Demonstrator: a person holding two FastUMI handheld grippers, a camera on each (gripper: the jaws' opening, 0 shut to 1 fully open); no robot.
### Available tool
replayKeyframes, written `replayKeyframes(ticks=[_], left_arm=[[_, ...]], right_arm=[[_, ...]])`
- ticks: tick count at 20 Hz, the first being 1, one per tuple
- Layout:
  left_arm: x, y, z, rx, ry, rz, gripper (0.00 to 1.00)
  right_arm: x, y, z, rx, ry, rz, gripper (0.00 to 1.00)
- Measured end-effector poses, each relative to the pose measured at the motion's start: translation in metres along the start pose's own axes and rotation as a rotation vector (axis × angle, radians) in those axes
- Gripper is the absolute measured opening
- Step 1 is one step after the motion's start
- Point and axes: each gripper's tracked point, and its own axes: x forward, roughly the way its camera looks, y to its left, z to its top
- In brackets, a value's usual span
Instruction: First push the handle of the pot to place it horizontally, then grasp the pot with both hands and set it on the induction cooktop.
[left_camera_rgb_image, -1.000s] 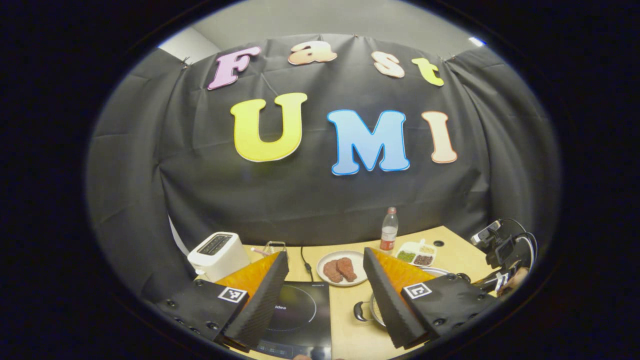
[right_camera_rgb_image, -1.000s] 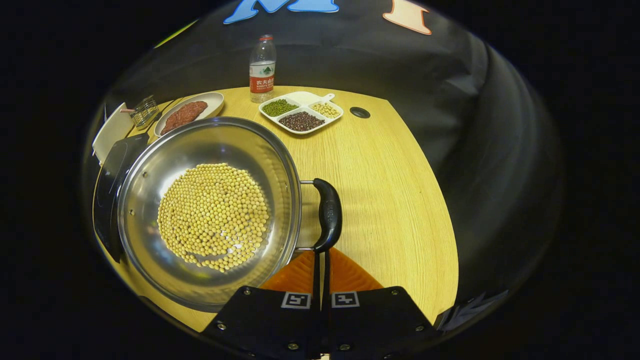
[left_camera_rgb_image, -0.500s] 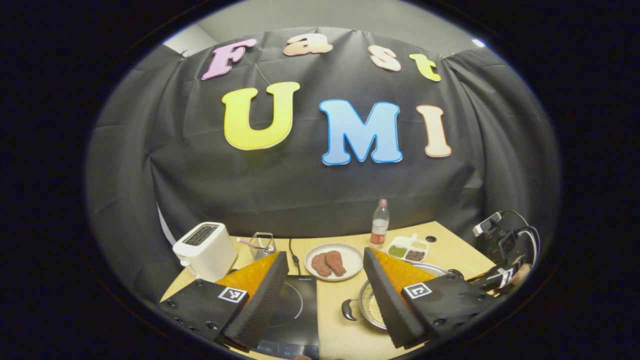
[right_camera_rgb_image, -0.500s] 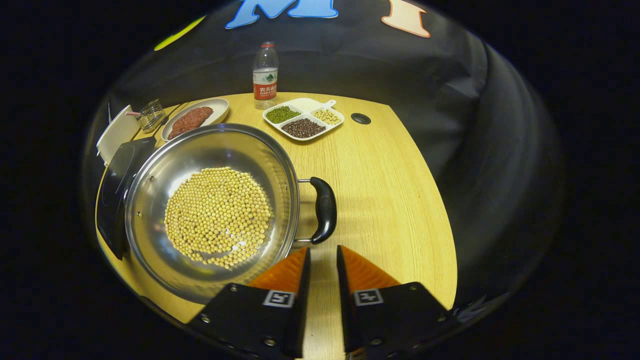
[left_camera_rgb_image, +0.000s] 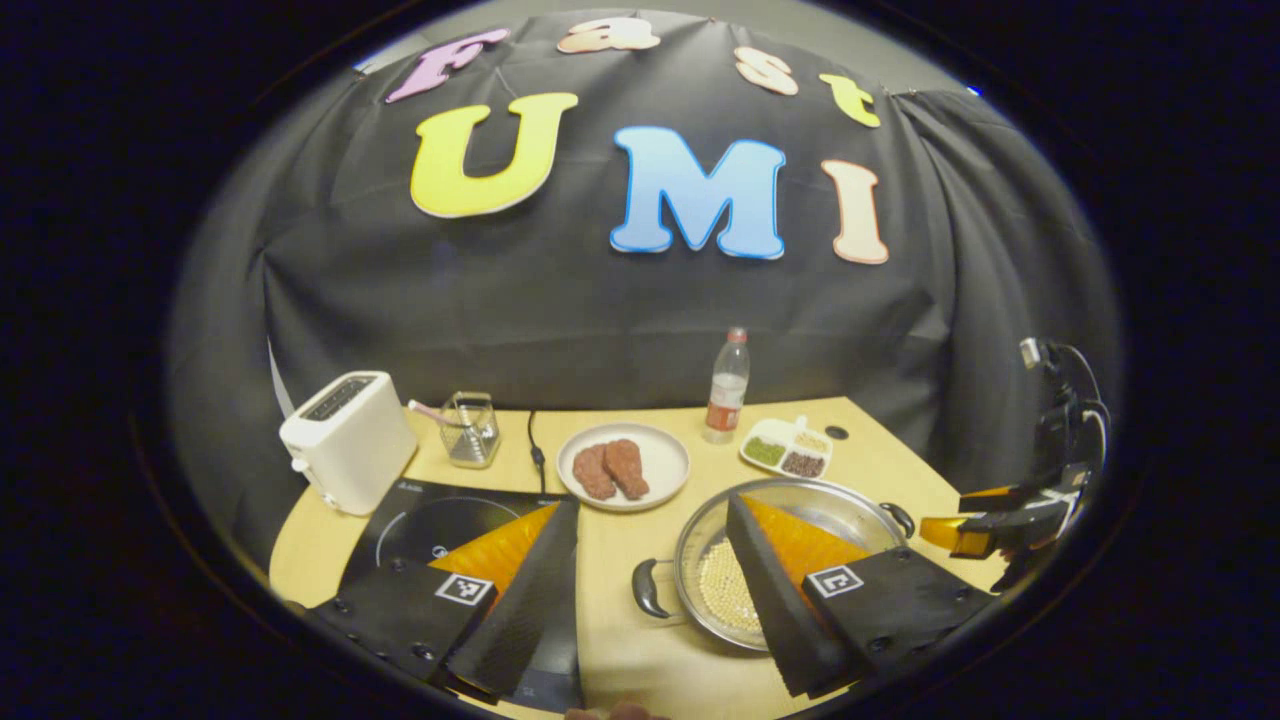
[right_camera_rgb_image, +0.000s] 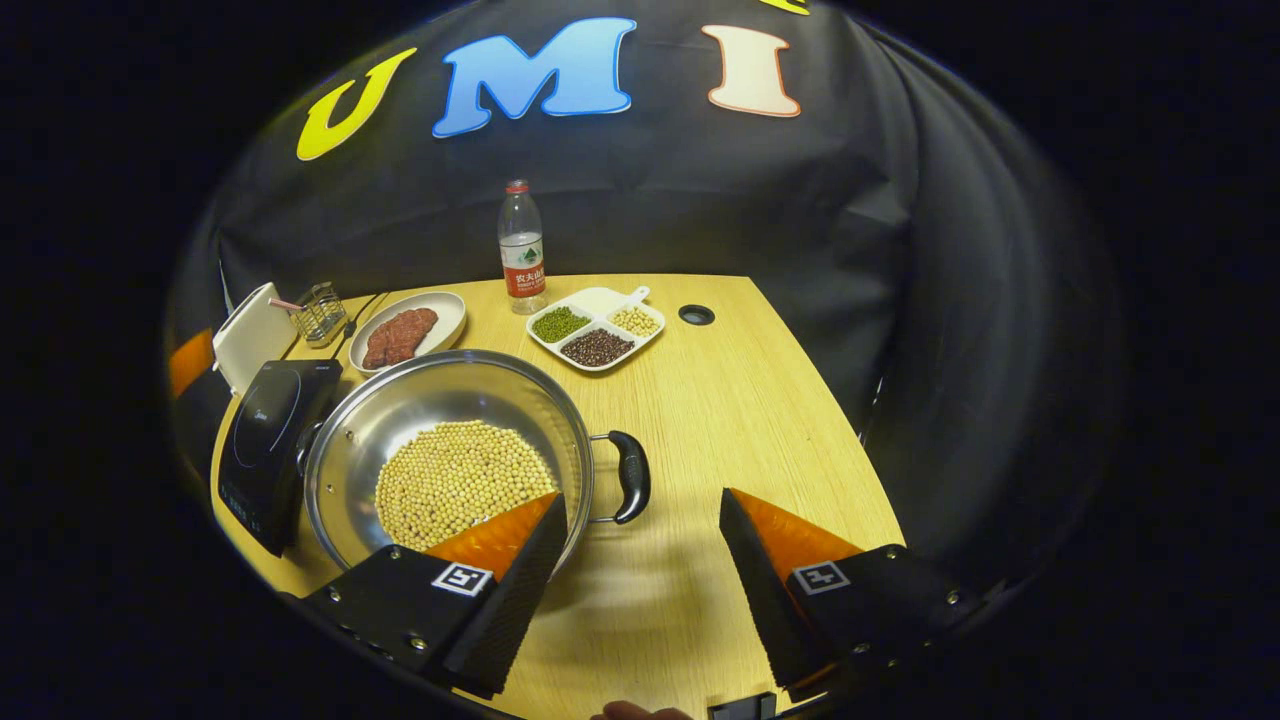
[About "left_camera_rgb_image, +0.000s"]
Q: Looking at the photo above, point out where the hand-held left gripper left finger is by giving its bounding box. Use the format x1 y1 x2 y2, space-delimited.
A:
310 500 581 701

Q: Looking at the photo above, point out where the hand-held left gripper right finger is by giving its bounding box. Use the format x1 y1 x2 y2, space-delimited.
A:
725 492 996 699

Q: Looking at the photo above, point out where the stainless steel pot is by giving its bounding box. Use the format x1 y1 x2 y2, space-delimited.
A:
632 477 916 653

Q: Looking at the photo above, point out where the black induction cooktop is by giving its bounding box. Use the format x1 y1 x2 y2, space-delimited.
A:
340 478 584 713

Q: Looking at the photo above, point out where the white divided bean dish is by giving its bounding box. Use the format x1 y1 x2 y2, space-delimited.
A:
739 416 834 480

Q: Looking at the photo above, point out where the brown meat piece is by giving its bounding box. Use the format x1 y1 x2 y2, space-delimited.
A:
603 439 651 501
572 444 618 501

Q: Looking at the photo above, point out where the white round plate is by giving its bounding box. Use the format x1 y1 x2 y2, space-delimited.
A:
556 422 691 513

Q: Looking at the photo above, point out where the clear plastic water bottle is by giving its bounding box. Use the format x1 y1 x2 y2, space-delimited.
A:
704 328 751 444

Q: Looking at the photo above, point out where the white toaster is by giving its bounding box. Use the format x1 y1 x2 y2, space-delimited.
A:
279 371 419 517

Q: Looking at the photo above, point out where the black backdrop cloth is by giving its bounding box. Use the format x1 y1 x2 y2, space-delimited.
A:
165 10 1121 561

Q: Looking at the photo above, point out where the metal wire utensil holder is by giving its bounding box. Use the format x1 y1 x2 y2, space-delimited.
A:
440 391 501 470

